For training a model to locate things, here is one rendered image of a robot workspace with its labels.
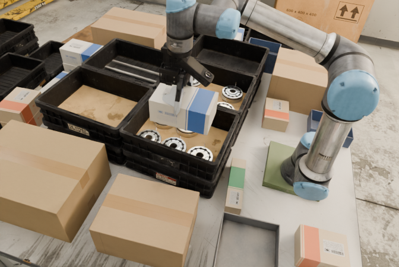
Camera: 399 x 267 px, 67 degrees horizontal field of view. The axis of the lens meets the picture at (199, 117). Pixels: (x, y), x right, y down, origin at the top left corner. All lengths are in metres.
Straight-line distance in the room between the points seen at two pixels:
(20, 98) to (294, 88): 1.30
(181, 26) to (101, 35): 1.18
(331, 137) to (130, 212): 0.66
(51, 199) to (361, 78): 0.95
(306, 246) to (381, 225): 1.27
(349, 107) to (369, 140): 2.06
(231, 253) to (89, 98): 0.92
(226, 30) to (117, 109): 0.78
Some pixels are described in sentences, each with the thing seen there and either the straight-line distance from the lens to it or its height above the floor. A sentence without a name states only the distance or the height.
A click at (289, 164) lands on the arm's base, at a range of 1.31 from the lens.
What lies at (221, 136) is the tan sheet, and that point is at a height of 0.83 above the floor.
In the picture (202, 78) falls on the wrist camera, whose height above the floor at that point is 1.25.
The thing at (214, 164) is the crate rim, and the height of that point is 0.93.
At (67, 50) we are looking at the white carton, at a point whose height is 0.88.
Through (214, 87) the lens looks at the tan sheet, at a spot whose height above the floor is 0.83.
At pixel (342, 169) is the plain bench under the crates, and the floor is 0.70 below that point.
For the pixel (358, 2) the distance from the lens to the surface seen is 3.99.
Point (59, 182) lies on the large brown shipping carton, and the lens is 1.11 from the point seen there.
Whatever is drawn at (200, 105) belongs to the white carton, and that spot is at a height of 1.14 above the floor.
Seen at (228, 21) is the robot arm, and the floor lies 1.43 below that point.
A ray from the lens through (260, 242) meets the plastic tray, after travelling 1.14.
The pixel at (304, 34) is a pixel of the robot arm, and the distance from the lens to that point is 0.92.
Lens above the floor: 1.76
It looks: 43 degrees down
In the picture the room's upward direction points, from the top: 5 degrees clockwise
